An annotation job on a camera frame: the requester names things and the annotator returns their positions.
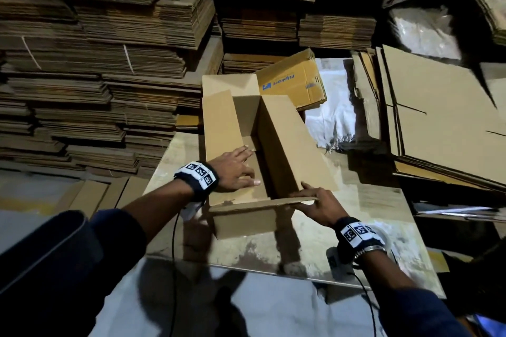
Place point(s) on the person's left hand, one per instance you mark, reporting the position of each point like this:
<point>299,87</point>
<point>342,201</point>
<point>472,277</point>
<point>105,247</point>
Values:
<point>235,171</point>

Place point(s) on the person's right hand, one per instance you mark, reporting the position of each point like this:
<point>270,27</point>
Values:
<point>322,208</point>

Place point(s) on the person's left forearm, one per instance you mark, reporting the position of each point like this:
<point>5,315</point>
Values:
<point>79,254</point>

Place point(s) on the person's right forearm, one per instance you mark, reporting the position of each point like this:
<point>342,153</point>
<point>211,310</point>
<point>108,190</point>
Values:
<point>411,301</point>

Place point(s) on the pile of brown cartons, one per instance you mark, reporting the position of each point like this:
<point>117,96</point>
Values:
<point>443,119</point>

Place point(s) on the stacks of flat cardboard bundles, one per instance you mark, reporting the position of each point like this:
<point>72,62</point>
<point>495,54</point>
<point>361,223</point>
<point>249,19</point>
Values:
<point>95,56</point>

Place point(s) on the black left wrist band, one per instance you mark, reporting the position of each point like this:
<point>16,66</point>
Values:
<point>196,180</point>

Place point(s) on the plywood work board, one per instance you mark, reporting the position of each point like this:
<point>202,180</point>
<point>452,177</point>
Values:
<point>379,222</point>

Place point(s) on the white plastic sack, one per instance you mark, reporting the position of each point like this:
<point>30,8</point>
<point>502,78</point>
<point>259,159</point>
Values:
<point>332,108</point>

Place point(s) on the yellow carton with blue print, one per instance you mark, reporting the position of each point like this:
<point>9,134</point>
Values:
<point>292,78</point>

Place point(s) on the clear plastic sheet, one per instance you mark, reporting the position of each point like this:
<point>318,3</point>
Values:
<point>427,33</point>

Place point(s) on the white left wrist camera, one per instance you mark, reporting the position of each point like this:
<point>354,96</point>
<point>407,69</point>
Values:
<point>191,210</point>

